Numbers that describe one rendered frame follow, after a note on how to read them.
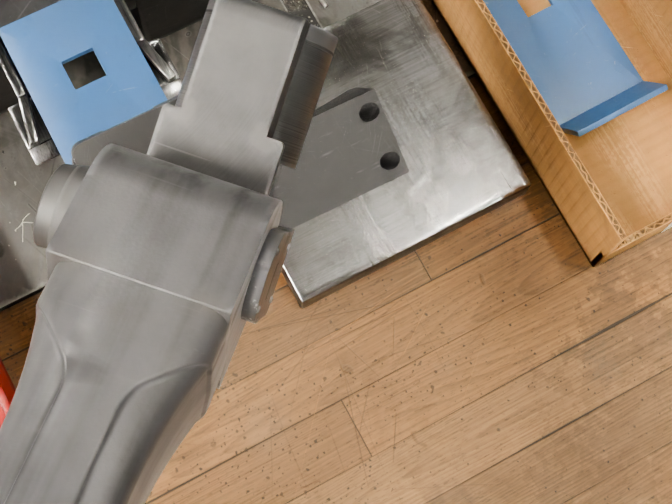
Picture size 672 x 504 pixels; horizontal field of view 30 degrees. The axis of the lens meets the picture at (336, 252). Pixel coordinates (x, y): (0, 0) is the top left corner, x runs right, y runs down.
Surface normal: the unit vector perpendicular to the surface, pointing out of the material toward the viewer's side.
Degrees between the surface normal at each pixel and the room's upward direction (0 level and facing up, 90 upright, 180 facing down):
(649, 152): 0
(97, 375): 19
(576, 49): 0
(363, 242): 0
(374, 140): 26
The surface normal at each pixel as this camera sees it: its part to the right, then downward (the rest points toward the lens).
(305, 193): 0.24, 0.14
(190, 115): -0.06, 0.04
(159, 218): 0.14, -0.54
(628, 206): 0.05, -0.25
